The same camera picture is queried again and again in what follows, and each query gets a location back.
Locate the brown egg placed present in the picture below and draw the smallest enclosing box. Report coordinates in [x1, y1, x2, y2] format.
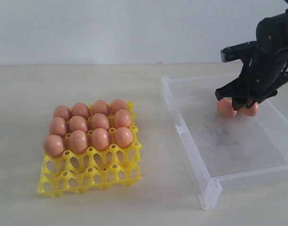
[71, 102, 91, 119]
[53, 105, 72, 121]
[92, 100, 110, 116]
[110, 99, 129, 114]

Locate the brown egg with line mark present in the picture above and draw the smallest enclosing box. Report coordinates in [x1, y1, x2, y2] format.
[91, 113, 110, 130]

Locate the brown egg cluster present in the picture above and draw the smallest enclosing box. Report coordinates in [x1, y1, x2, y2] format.
[49, 117, 69, 138]

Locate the yellow plastic egg tray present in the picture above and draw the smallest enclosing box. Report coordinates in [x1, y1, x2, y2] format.
[38, 114, 142, 197]

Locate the clear plastic bin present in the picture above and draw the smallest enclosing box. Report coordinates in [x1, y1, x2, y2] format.
[160, 74, 288, 210]

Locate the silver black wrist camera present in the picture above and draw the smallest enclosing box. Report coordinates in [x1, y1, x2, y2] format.
[220, 41, 257, 63]

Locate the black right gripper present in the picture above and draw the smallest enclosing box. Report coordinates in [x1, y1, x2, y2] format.
[215, 73, 288, 111]

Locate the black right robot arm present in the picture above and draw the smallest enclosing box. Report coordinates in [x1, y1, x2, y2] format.
[215, 10, 288, 110]

